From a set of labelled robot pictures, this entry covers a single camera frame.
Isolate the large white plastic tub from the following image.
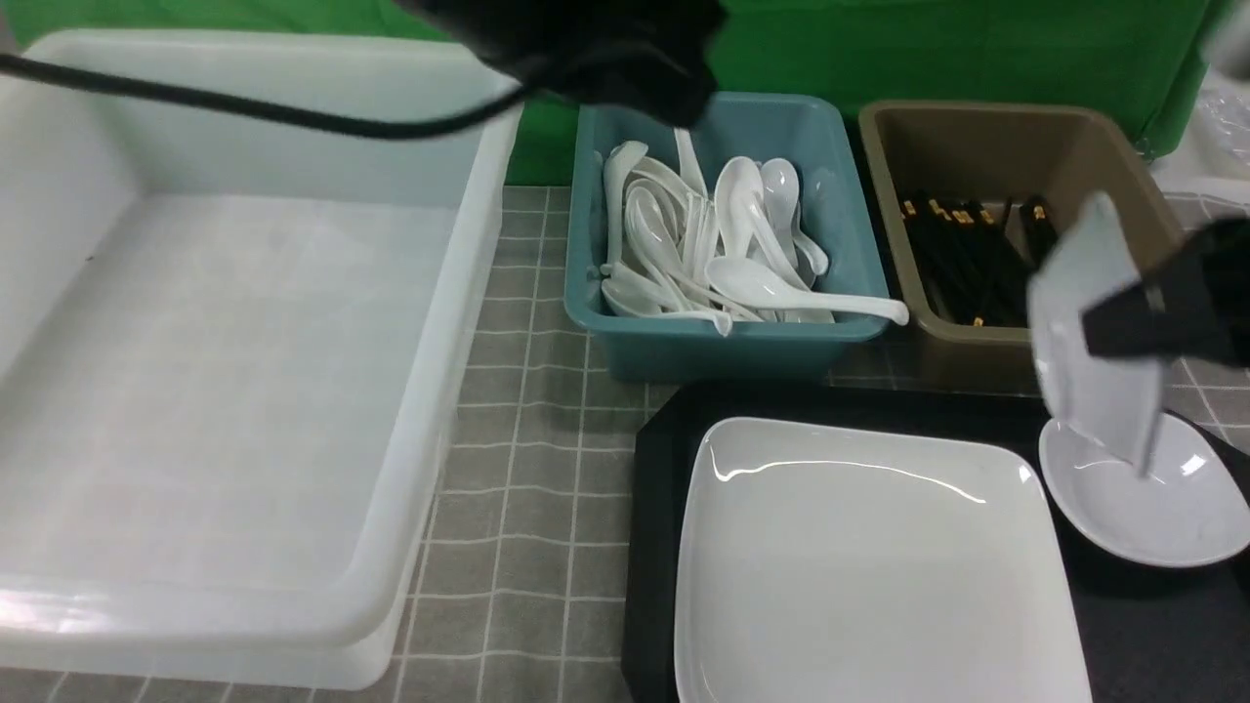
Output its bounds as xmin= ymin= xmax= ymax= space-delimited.
xmin=1 ymin=78 xmax=520 ymax=690

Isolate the upright white spoon in bin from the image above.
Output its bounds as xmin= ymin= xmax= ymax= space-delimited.
xmin=674 ymin=128 xmax=708 ymax=199

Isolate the black serving tray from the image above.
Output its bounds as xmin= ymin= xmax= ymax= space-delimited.
xmin=620 ymin=380 xmax=1249 ymax=702

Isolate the large white square plate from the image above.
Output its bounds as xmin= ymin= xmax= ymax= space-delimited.
xmin=674 ymin=417 xmax=1093 ymax=702

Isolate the grey checkered tablecloth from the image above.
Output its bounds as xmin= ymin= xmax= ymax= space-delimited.
xmin=0 ymin=186 xmax=1250 ymax=703

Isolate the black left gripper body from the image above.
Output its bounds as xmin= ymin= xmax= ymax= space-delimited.
xmin=400 ymin=1 xmax=729 ymax=128

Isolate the green backdrop cloth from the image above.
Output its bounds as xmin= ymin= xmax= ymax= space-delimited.
xmin=3 ymin=1 xmax=1235 ymax=186

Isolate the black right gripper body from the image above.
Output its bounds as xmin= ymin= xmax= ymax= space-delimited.
xmin=1163 ymin=216 xmax=1249 ymax=367

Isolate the white ceramic soup spoon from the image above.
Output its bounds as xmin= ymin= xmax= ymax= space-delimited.
xmin=704 ymin=256 xmax=910 ymax=325

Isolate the teal plastic bin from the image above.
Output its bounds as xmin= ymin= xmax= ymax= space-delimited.
xmin=565 ymin=93 xmax=890 ymax=387

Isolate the pile of white spoons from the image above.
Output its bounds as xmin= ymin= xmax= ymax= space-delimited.
xmin=600 ymin=143 xmax=833 ymax=338

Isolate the white small dish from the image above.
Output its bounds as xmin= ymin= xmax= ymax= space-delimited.
xmin=1026 ymin=191 xmax=1164 ymax=475
xmin=1039 ymin=413 xmax=1249 ymax=569

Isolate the brown plastic bin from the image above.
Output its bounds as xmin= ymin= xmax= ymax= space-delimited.
xmin=858 ymin=100 xmax=1239 ymax=397

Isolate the black cable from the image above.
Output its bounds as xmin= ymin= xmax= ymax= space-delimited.
xmin=0 ymin=51 xmax=533 ymax=140

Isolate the pile of black chopsticks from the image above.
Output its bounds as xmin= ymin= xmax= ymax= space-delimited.
xmin=898 ymin=190 xmax=1058 ymax=328

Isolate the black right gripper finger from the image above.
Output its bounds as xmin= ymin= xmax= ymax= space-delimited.
xmin=1083 ymin=284 xmax=1173 ymax=357

